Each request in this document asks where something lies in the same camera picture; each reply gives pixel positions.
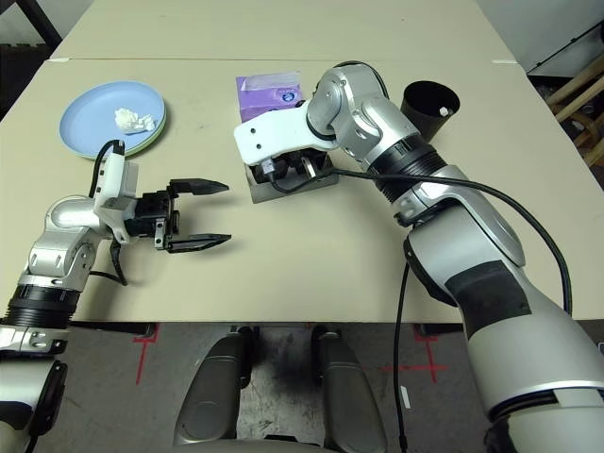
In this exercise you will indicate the grey left robot leg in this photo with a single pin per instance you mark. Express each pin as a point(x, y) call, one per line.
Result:
point(207, 401)

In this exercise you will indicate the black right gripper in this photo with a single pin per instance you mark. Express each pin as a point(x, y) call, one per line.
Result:
point(302, 165)

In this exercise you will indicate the white tissue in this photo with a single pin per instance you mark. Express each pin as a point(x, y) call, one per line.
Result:
point(129, 120)

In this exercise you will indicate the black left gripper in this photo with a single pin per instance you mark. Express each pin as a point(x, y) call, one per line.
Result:
point(146, 219)

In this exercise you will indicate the white floor tape piece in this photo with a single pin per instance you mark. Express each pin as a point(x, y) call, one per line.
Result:
point(406, 398)

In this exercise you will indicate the wooden stool frame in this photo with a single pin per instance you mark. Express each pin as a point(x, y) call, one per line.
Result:
point(573, 85)

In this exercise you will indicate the black plastic cup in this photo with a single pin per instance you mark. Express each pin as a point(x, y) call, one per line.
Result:
point(434, 122)

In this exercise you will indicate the blue plastic plate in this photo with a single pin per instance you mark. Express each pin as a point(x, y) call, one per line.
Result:
point(89, 122)

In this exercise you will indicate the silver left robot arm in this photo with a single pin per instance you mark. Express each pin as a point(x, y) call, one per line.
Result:
point(56, 236)

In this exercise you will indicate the purple tissue box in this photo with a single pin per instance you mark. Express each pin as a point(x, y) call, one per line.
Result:
point(264, 94)

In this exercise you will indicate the red floor tape corner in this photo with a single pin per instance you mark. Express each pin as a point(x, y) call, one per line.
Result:
point(141, 358)

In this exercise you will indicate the red floor tape cross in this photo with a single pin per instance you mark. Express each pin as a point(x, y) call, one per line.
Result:
point(430, 365)

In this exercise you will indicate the grey robot leg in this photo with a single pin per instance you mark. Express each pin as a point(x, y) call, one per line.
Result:
point(207, 401)
point(349, 401)

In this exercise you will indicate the grey right robot leg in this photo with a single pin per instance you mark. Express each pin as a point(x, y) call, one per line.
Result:
point(349, 401)

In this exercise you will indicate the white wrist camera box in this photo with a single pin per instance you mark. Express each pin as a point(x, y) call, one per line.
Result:
point(278, 132)
point(115, 181)

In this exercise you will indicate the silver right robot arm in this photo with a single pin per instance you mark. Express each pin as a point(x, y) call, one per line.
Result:
point(354, 104)

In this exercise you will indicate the grey glasses case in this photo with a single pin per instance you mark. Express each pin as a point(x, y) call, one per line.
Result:
point(283, 193)

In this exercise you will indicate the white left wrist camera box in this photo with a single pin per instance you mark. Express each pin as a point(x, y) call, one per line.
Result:
point(115, 181)

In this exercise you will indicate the black foam floor mat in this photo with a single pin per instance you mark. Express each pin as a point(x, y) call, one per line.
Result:
point(19, 71)

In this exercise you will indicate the thin black stand rod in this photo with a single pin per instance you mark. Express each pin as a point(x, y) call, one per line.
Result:
point(566, 48)

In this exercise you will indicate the black-framed side desk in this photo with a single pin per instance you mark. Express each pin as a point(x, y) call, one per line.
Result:
point(47, 23)

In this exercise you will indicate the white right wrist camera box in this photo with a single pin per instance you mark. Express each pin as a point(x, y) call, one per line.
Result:
point(278, 132)

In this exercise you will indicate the green plastic plate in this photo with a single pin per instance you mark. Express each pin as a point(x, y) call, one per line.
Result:
point(141, 151)

